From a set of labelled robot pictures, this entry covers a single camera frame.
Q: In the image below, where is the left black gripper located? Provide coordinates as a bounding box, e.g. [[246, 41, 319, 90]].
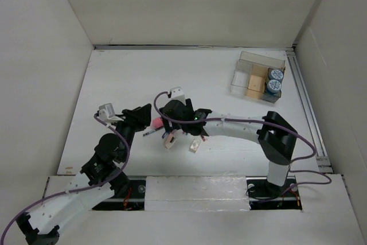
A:
[[110, 103, 150, 161]]

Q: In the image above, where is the pink capped glue bottle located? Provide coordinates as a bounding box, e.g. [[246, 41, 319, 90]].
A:
[[151, 117, 163, 129]]

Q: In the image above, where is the blue patterned tape roll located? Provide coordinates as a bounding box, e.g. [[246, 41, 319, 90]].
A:
[[266, 79, 282, 95]]

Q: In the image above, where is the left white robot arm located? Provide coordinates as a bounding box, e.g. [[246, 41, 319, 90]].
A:
[[15, 103, 151, 244]]

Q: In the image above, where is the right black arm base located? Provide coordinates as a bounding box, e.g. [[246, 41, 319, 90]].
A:
[[245, 177, 302, 211]]

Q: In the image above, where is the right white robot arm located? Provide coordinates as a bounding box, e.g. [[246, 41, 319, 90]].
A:
[[155, 99, 297, 196]]

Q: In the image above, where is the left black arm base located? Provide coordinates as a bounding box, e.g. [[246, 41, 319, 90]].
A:
[[92, 177, 146, 211]]

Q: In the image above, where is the black pen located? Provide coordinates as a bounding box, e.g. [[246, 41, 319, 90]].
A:
[[143, 129, 157, 137]]

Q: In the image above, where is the clear compartment organizer box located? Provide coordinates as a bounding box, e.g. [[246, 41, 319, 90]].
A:
[[230, 51, 286, 104]]

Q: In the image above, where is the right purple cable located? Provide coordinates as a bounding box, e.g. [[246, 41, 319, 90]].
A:
[[153, 91, 333, 203]]

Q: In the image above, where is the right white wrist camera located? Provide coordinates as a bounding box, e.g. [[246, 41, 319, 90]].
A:
[[168, 87, 185, 103]]

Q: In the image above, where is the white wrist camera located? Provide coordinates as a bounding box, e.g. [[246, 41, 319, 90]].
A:
[[168, 87, 185, 103], [97, 103, 119, 123]]

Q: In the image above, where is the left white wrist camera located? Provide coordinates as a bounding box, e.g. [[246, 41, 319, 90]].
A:
[[97, 103, 119, 123]]

